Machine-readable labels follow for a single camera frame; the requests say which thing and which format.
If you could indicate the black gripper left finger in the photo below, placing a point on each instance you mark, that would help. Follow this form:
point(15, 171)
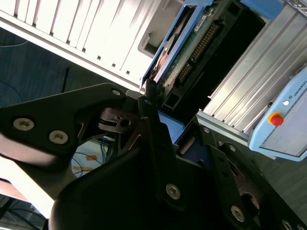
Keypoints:
point(48, 119)

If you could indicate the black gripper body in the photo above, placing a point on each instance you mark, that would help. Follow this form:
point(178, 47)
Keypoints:
point(115, 196)

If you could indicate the hard disk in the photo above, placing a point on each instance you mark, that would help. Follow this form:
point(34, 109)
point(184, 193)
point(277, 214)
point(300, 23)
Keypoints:
point(182, 60)

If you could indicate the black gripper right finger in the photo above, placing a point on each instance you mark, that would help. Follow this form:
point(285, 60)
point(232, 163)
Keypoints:
point(239, 191)

